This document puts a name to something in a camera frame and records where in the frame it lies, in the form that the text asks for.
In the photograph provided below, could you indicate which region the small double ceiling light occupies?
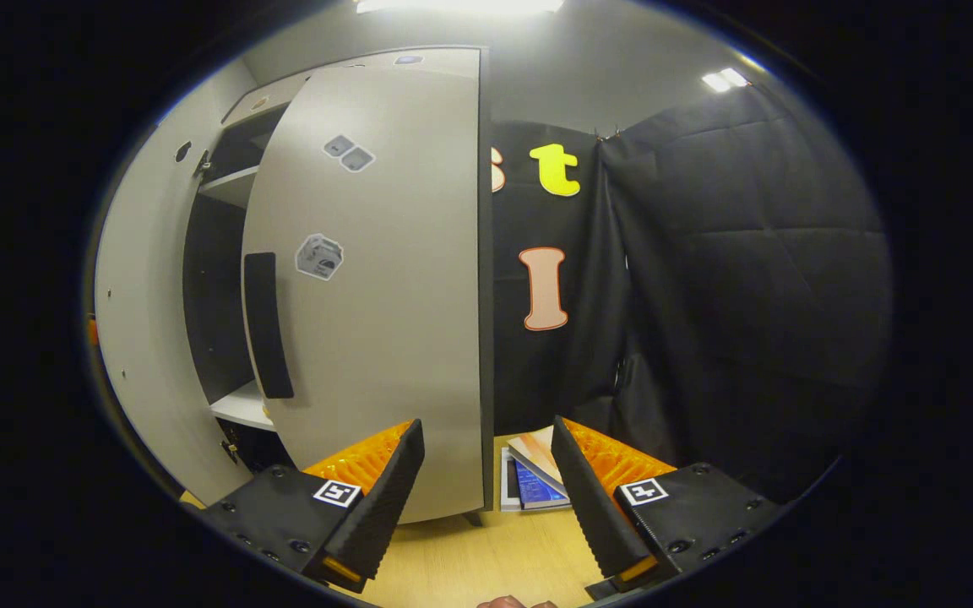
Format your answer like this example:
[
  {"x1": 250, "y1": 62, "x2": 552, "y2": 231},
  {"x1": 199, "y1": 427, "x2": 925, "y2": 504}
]
[{"x1": 702, "y1": 68, "x2": 749, "y2": 94}]

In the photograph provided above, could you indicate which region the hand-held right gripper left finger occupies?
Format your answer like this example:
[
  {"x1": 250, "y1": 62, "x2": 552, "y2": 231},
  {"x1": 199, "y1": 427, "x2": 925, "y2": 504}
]
[{"x1": 199, "y1": 418, "x2": 426, "y2": 594}]

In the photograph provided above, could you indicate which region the black backdrop cloth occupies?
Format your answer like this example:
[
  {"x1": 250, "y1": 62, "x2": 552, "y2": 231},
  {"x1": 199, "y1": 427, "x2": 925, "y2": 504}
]
[{"x1": 489, "y1": 118, "x2": 631, "y2": 436}]

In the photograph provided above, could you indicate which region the black quilted curtain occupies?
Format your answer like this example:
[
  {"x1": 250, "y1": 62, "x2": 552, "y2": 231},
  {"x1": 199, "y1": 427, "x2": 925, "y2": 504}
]
[{"x1": 601, "y1": 83, "x2": 893, "y2": 506}]

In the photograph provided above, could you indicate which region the white paperback book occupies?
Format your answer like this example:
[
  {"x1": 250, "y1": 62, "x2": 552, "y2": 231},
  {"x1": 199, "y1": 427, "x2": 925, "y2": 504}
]
[{"x1": 508, "y1": 425, "x2": 570, "y2": 499}]

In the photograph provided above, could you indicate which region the grey shoe cabinet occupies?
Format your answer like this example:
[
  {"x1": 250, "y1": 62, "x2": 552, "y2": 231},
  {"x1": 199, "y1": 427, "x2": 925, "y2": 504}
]
[{"x1": 181, "y1": 46, "x2": 496, "y2": 526}]

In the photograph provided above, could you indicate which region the grey cabinet door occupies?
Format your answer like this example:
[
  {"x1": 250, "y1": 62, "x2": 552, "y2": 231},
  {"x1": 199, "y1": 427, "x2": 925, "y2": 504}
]
[
  {"x1": 242, "y1": 66, "x2": 487, "y2": 524},
  {"x1": 95, "y1": 80, "x2": 285, "y2": 506}
]

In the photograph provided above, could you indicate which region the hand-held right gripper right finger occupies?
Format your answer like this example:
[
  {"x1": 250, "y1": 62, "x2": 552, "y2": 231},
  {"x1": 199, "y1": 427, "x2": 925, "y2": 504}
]
[{"x1": 551, "y1": 415, "x2": 791, "y2": 592}]

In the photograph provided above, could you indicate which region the thin white book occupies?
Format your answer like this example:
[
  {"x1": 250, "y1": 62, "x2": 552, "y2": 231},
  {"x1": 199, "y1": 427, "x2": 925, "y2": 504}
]
[{"x1": 499, "y1": 446, "x2": 523, "y2": 513}]

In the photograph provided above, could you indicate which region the blue cover book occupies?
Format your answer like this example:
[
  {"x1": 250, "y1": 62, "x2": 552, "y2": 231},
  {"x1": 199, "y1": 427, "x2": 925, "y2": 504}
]
[{"x1": 516, "y1": 460, "x2": 573, "y2": 510}]

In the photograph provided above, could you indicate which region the large ceiling light panel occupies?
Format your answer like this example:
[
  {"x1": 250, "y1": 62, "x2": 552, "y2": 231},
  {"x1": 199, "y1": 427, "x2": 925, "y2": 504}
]
[{"x1": 356, "y1": 0, "x2": 565, "y2": 16}]

